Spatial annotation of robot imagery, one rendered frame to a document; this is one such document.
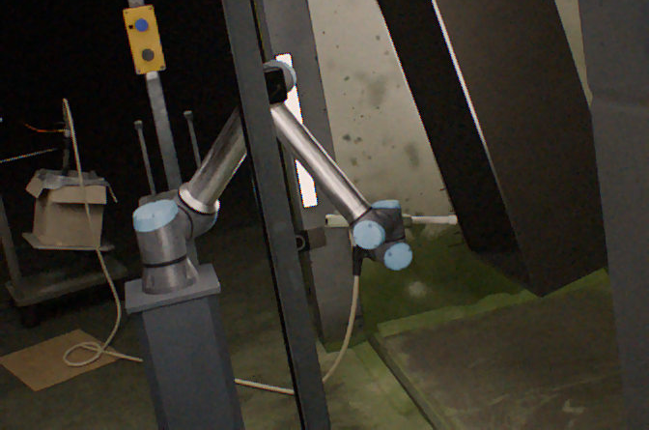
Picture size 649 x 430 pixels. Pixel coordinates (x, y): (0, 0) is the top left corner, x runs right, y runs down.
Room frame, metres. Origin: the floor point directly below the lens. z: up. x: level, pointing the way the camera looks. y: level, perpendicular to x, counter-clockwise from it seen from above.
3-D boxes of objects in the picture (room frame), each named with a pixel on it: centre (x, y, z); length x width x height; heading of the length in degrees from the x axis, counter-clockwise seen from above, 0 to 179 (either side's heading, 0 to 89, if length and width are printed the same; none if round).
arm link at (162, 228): (3.13, 0.56, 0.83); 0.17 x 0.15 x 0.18; 154
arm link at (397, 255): (2.96, -0.18, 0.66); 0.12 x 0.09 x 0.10; 17
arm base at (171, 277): (3.12, 0.57, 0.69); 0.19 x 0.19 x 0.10
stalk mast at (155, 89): (4.01, 0.62, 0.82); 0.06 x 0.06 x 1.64; 10
